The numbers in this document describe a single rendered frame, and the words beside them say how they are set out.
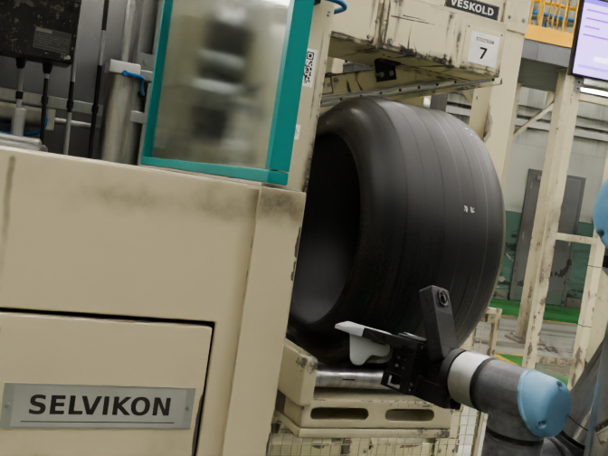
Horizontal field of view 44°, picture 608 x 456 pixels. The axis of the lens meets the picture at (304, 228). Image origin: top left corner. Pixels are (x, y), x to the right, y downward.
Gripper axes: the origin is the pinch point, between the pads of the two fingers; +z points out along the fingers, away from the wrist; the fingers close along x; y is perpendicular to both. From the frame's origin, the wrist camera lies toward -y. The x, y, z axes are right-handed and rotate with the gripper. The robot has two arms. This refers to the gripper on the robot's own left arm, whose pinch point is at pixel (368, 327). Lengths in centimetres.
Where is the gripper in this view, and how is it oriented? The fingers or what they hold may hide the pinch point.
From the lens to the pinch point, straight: 122.9
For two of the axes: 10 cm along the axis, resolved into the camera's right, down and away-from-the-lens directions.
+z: -6.2, -1.3, 7.7
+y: -2.5, 9.7, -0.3
